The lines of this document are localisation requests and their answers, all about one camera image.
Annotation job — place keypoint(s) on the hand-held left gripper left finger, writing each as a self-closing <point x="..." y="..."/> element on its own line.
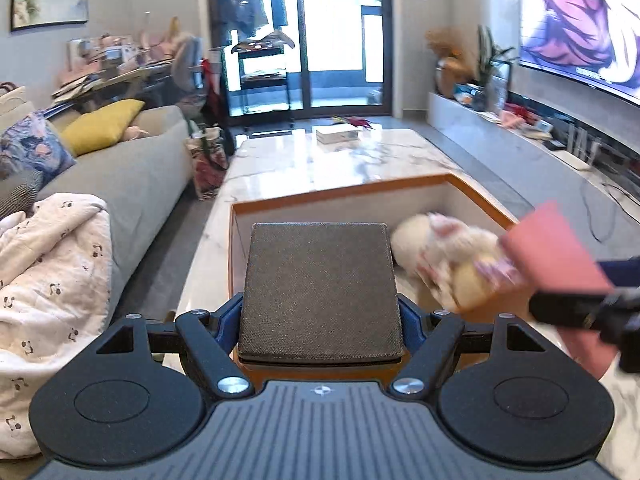
<point x="231" y="325"/>

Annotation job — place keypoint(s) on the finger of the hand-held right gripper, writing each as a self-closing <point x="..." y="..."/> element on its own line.
<point x="622" y="272"/>
<point x="565" y="307"/>

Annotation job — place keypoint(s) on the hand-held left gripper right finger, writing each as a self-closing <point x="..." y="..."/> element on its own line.
<point x="407" y="322"/>

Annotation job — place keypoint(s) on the pink case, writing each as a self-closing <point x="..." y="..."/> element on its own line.
<point x="550" y="245"/>

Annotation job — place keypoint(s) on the white crochet rabbit doll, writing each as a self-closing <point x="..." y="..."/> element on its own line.
<point x="470" y="280"/>

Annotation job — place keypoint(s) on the dark grey box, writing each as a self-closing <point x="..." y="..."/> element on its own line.
<point x="320" y="290"/>

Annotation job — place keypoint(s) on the black remote control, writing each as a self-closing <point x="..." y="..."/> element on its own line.
<point x="555" y="145"/>

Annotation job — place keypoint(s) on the floral shopping bag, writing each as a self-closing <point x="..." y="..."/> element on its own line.
<point x="207" y="160"/>

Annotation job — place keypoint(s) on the grey sofa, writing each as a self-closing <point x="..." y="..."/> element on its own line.
<point x="125" y="185"/>

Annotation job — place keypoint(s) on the white television console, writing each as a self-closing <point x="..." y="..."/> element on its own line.
<point x="500" y="135"/>

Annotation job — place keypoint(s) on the white printed blanket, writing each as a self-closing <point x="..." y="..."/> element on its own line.
<point x="50" y="285"/>

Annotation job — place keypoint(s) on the pink item on console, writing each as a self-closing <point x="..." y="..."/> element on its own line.
<point x="515" y="120"/>

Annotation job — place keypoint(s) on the flat white box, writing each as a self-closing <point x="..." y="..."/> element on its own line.
<point x="337" y="136"/>

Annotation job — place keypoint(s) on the red item on floor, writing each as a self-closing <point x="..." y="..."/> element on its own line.
<point x="352" y="123"/>

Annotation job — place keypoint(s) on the small pink plush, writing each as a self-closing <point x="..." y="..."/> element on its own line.
<point x="135" y="133"/>

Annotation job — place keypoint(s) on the blue package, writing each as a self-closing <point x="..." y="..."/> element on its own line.
<point x="470" y="96"/>

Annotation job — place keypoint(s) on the yellow pillow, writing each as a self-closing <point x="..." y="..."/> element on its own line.
<point x="100" y="125"/>

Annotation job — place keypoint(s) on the black clothes rack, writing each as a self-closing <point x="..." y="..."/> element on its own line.
<point x="265" y="80"/>

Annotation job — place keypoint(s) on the brown teddy bear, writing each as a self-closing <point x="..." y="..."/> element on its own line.
<point x="450" y="77"/>

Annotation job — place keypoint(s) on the green potted plant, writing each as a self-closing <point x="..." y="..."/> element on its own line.
<point x="492" y="60"/>

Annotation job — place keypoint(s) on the striped pillow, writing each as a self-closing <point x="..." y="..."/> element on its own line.
<point x="20" y="190"/>

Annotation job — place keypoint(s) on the television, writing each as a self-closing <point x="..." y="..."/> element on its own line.
<point x="575" y="20"/>

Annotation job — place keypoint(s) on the blue floral pillow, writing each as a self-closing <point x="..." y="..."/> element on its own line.
<point x="30" y="150"/>

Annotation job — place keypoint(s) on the cluttered desk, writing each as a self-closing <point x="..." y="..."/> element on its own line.
<point x="125" y="77"/>

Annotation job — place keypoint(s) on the sliding glass door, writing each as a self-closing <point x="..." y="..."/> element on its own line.
<point x="330" y="35"/>

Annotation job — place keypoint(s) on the beige tote bag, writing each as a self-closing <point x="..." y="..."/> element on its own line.
<point x="10" y="102"/>

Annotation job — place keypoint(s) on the dark hanging clothes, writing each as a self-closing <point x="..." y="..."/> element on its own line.
<point x="260" y="7"/>

